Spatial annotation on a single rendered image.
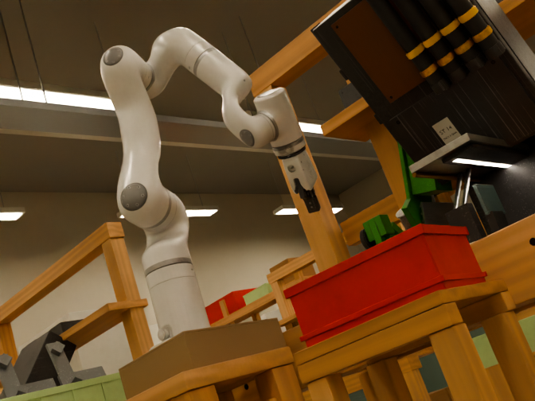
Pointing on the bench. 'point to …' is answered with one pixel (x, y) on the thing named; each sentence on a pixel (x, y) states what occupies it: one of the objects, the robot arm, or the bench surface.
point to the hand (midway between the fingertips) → (312, 204)
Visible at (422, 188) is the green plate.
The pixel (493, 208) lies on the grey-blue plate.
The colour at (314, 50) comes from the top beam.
